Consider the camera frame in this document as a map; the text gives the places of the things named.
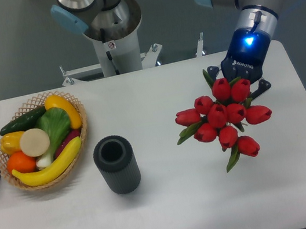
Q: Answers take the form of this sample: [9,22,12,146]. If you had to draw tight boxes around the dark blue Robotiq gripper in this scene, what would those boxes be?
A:
[207,28,272,100]

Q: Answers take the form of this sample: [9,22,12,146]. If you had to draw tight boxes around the red tulip bouquet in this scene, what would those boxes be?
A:
[175,70,272,172]

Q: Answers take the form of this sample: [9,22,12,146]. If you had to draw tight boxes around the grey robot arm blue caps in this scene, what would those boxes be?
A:
[50,0,284,98]

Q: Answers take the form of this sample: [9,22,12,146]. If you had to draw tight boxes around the dark grey ribbed vase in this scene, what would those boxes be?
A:
[93,135,141,194]

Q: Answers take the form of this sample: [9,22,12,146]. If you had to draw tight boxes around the dark red chili pepper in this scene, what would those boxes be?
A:
[54,129,81,158]

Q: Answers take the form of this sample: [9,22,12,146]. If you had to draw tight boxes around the yellow squash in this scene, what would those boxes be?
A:
[44,94,82,129]

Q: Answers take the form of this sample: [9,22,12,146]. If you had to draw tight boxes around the green bok choy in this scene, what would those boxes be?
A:
[35,107,71,170]

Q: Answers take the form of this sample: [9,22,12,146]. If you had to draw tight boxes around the beige round disc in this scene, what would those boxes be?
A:
[19,128,50,157]

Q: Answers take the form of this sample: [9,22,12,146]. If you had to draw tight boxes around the green cucumber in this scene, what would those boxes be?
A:
[0,106,46,136]

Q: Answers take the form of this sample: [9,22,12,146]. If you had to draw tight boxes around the yellow banana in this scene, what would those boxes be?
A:
[12,136,82,187]

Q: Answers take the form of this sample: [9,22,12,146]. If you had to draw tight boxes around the orange fruit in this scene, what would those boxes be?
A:
[6,151,37,173]

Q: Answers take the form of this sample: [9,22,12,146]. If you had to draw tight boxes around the yellow bell pepper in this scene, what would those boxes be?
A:
[0,131,24,155]

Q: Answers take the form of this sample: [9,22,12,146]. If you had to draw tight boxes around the white metal base frame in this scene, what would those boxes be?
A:
[59,32,207,86]

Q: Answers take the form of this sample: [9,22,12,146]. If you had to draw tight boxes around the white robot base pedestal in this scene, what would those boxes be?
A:
[84,0,143,78]

